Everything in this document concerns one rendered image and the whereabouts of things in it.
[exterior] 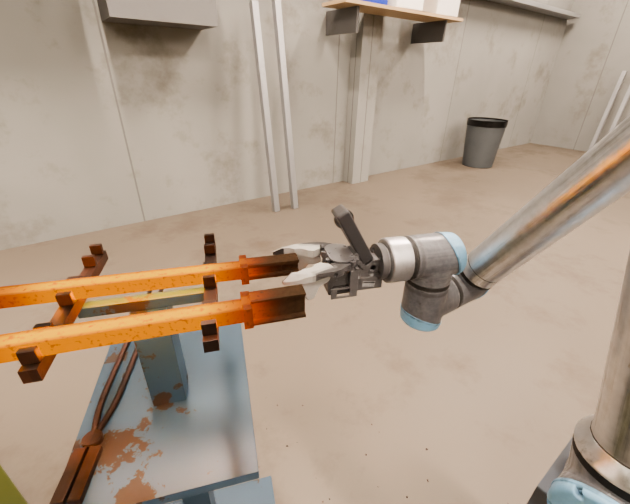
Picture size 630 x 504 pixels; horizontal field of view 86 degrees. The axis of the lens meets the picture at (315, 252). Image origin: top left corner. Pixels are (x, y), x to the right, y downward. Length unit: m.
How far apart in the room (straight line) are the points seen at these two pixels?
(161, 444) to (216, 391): 0.13
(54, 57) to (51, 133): 0.55
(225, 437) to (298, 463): 0.87
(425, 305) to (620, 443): 0.34
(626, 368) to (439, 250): 0.31
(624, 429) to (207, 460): 0.60
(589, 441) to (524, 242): 0.32
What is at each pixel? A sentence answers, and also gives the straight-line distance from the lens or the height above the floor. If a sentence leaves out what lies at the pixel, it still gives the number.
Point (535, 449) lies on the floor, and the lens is 1.82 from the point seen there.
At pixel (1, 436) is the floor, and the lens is 2.02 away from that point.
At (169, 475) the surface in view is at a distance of 0.68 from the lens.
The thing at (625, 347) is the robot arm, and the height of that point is 1.04.
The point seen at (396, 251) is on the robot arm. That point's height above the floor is 1.04.
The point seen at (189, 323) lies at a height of 1.03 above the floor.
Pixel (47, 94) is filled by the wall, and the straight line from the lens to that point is 3.49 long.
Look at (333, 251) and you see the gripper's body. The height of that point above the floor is 1.04.
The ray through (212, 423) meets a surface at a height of 0.76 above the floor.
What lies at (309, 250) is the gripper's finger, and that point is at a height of 1.03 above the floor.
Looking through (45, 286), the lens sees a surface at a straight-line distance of 0.67.
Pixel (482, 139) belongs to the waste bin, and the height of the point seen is 0.45.
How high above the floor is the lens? 1.33
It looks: 28 degrees down
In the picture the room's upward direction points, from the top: 1 degrees clockwise
